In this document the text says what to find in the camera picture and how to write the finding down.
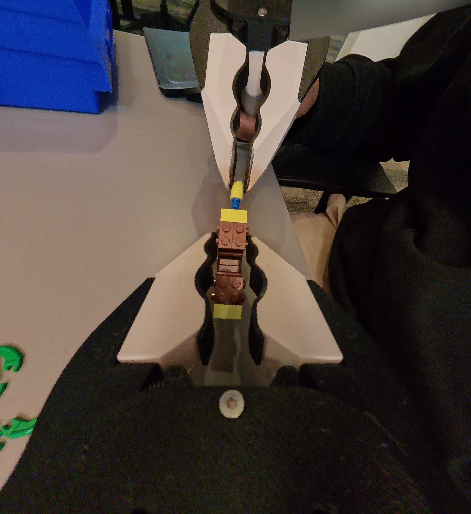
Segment blue plastic bin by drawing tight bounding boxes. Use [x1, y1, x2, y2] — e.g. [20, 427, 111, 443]
[0, 0, 114, 115]

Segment black smartphone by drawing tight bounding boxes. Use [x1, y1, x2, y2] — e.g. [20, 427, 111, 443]
[143, 27, 203, 97]

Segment scattered green leaf pieces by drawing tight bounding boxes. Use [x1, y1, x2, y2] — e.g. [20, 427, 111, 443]
[0, 345, 38, 495]

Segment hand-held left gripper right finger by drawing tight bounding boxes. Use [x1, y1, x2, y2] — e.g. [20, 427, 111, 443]
[247, 236, 344, 366]

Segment brown brick assembly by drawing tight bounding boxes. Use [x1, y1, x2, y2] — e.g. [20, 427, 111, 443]
[212, 208, 249, 320]

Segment black mesh office chair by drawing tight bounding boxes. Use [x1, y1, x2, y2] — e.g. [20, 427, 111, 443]
[275, 154, 398, 213]

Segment person's leg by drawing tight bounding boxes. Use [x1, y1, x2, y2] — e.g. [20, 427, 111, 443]
[291, 194, 347, 296]

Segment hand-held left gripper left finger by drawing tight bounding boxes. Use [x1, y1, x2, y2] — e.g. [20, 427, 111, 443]
[116, 232, 219, 365]

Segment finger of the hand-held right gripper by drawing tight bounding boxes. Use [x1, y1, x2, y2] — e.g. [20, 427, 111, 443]
[244, 39, 309, 192]
[201, 33, 249, 190]

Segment person's right hand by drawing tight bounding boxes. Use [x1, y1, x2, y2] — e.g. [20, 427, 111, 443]
[235, 78, 321, 139]

